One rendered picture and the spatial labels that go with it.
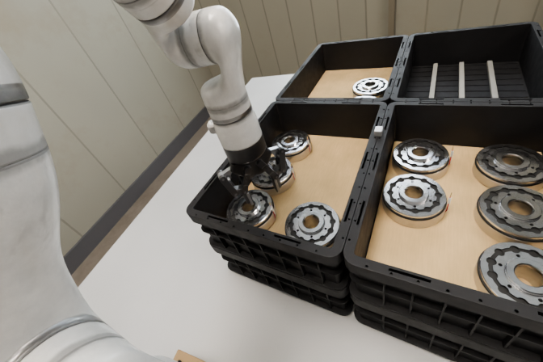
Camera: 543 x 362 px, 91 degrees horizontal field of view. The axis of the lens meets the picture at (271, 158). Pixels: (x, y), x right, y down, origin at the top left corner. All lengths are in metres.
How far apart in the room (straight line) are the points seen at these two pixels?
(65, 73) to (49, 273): 1.89
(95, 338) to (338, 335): 0.42
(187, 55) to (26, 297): 0.29
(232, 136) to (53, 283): 0.28
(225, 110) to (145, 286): 0.54
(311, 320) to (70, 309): 0.42
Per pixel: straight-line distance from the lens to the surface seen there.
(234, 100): 0.41
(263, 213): 0.55
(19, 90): 0.21
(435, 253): 0.52
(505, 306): 0.39
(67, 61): 2.14
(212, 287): 0.70
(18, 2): 2.12
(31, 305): 0.29
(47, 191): 0.22
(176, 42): 0.39
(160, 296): 0.77
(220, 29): 0.37
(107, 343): 0.29
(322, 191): 0.59
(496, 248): 0.51
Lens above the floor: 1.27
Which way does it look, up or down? 38 degrees down
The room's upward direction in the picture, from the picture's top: 19 degrees counter-clockwise
